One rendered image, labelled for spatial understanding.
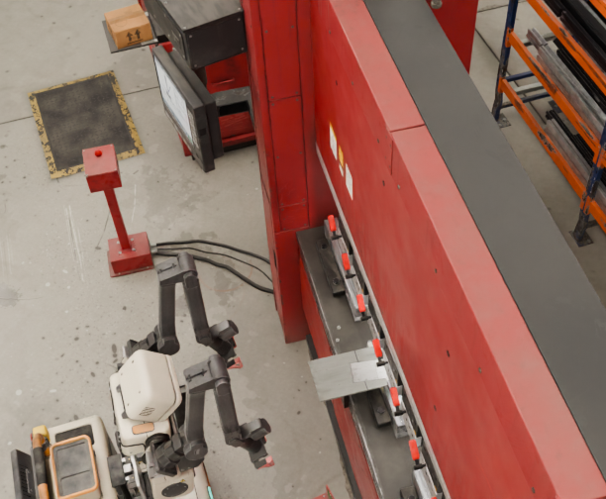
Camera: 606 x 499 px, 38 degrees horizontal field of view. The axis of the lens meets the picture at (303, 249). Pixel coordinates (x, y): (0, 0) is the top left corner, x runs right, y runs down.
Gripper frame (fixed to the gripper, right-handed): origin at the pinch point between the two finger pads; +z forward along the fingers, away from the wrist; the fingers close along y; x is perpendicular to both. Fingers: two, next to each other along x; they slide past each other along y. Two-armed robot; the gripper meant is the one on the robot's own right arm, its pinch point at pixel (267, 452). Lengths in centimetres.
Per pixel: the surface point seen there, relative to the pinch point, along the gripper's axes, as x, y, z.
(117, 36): 5, 251, -11
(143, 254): 63, 183, 66
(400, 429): -41.5, -3.9, 27.1
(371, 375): -41.2, 17.6, 20.3
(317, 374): -23.9, 24.8, 11.7
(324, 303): -32, 64, 30
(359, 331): -41, 46, 34
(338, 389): -28.7, 16.2, 14.2
